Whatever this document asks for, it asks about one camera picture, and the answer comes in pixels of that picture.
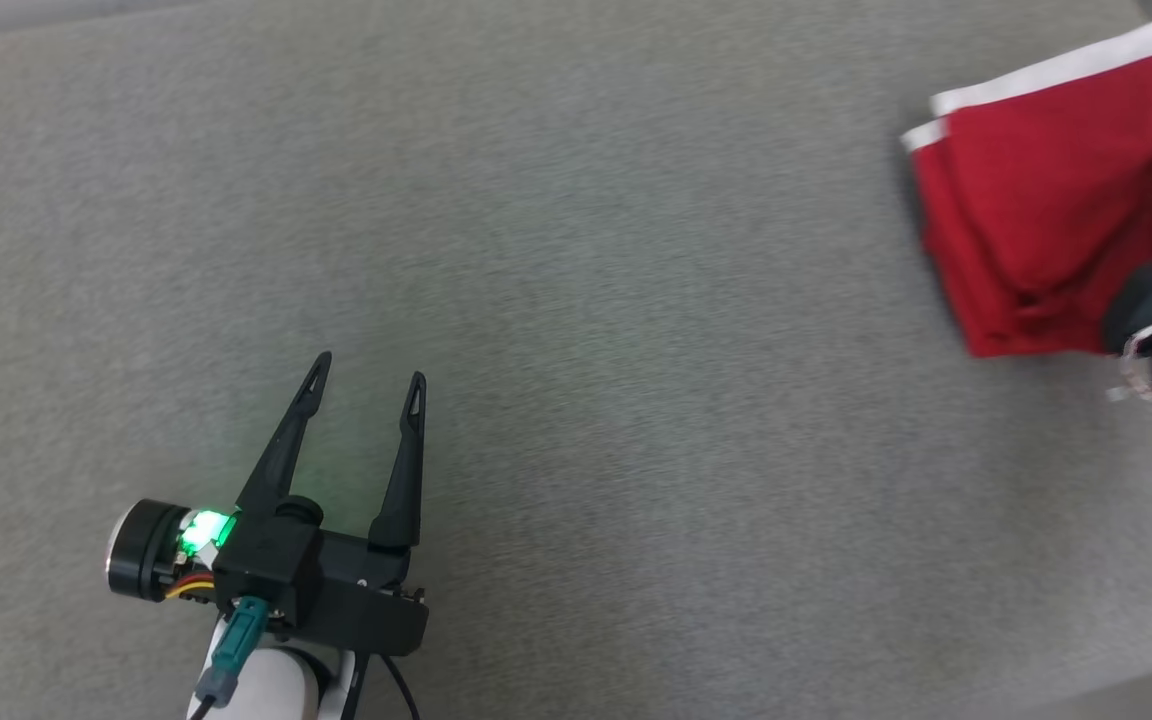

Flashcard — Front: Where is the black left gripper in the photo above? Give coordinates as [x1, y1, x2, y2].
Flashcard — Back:
[235, 350, 430, 657]

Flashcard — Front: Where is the red shorts white trim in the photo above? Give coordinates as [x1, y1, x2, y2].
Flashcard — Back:
[901, 10, 1152, 359]

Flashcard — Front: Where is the grey fabric sofa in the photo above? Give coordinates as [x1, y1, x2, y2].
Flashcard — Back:
[0, 0, 1152, 720]

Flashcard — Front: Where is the left teal plug camera cable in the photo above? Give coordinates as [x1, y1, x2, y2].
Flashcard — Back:
[188, 596, 270, 720]

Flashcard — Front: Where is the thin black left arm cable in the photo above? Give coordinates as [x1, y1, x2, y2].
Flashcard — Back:
[339, 650, 423, 720]

